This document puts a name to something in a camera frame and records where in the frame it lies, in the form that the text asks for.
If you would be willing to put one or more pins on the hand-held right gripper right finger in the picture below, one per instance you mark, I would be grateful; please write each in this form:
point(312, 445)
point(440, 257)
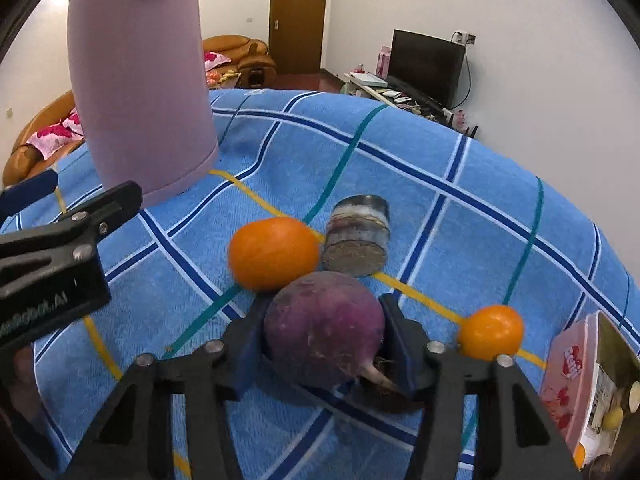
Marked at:
point(400, 350)

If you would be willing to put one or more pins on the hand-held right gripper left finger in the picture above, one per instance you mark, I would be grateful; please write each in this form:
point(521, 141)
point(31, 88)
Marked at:
point(248, 350)

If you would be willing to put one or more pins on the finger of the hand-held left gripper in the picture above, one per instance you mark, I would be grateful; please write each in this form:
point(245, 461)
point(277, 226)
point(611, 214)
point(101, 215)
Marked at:
point(75, 227)
point(30, 192)

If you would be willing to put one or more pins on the purple radish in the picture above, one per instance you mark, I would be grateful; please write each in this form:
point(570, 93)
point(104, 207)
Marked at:
point(325, 330)

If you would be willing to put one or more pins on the mandarin orange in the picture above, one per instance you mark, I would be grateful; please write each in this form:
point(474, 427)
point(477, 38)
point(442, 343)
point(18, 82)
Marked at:
point(492, 332)
point(272, 252)

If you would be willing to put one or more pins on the pink tin box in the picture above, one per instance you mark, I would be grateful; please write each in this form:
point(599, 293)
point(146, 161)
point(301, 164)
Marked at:
point(570, 375)

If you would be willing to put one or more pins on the small yellow fruit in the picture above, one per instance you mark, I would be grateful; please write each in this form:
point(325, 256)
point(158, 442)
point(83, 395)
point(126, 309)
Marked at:
point(612, 417)

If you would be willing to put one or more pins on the pink floral cushion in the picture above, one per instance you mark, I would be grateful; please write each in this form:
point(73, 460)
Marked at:
point(216, 58)
point(52, 135)

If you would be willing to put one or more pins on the orange leather sofa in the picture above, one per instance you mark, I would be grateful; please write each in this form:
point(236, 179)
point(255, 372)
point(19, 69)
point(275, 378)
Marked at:
point(47, 110)

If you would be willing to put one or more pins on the lilac kettle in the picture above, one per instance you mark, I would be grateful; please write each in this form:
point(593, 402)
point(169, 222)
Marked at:
point(140, 85)

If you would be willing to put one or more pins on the printed colour brochure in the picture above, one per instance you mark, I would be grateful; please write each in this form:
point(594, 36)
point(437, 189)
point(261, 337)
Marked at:
point(602, 385)

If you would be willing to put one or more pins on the black router with antennas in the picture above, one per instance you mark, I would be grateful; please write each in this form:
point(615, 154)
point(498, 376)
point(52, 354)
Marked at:
point(462, 126)

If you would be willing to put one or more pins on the white remote control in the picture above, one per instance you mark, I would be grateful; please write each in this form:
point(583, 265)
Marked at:
point(395, 95)

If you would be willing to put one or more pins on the white television stand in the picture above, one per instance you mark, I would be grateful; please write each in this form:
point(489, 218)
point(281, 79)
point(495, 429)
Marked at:
point(372, 92)

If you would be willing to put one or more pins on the white set-top box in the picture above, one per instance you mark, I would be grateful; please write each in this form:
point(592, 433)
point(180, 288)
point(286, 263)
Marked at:
point(370, 79)

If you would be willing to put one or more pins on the black television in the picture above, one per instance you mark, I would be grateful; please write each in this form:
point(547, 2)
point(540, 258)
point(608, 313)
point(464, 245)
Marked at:
point(425, 65)

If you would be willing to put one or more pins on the brown wooden door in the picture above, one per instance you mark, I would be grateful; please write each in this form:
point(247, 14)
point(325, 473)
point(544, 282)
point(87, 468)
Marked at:
point(298, 20)

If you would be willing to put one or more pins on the white wall socket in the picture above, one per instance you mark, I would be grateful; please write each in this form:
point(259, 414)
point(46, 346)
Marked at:
point(464, 37)

